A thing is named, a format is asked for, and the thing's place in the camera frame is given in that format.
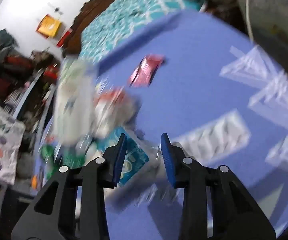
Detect carved wooden headboard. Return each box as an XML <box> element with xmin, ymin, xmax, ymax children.
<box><xmin>64</xmin><ymin>0</ymin><xmax>137</xmax><ymax>55</ymax></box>

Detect red yellow wall calendar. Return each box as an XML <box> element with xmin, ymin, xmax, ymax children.
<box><xmin>36</xmin><ymin>14</ymin><xmax>72</xmax><ymax>48</ymax></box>

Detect dark hanging wall ornament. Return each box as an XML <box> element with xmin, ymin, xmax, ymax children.
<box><xmin>48</xmin><ymin>2</ymin><xmax>64</xmax><ymax>15</ymax></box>

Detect green packet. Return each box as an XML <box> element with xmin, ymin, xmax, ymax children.
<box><xmin>40</xmin><ymin>144</ymin><xmax>59</xmax><ymax>161</ymax></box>

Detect red gift bag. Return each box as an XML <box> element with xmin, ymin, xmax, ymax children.
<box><xmin>43</xmin><ymin>65</ymin><xmax>59</xmax><ymax>80</ymax></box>

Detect brown bag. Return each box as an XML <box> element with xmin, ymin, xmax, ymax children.
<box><xmin>31</xmin><ymin>50</ymin><xmax>54</xmax><ymax>63</ymax></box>

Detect red box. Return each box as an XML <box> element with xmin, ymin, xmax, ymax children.
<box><xmin>128</xmin><ymin>54</ymin><xmax>166</xmax><ymax>88</ymax></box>

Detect red white snack packet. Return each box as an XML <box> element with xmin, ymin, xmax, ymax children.
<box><xmin>93</xmin><ymin>87</ymin><xmax>141</xmax><ymax>139</ymax></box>

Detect teal patterned quilt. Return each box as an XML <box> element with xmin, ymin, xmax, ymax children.
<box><xmin>80</xmin><ymin>0</ymin><xmax>205</xmax><ymax>63</ymax></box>

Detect white printed cloth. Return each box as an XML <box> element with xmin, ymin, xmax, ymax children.
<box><xmin>0</xmin><ymin>97</ymin><xmax>26</xmax><ymax>184</ymax></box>

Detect clear plastic storage bin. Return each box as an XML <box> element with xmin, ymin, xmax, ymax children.
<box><xmin>231</xmin><ymin>0</ymin><xmax>288</xmax><ymax>80</ymax></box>

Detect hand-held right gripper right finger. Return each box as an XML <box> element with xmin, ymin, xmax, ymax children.
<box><xmin>160</xmin><ymin>133</ymin><xmax>277</xmax><ymax>240</ymax></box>

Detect white plastic bag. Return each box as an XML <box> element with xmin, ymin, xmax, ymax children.
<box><xmin>53</xmin><ymin>59</ymin><xmax>97</xmax><ymax>145</ymax></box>

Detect blue printed bed sheet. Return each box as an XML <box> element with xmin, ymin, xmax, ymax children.
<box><xmin>33</xmin><ymin>10</ymin><xmax>288</xmax><ymax>240</ymax></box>

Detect white cable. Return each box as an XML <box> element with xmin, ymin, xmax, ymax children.
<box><xmin>242</xmin><ymin>0</ymin><xmax>255</xmax><ymax>43</ymax></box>

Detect teal packet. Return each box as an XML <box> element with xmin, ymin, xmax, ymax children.
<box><xmin>96</xmin><ymin>126</ymin><xmax>150</xmax><ymax>187</ymax></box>

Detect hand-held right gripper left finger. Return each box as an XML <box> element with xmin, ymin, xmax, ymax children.
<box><xmin>11</xmin><ymin>133</ymin><xmax>128</xmax><ymax>240</ymax></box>

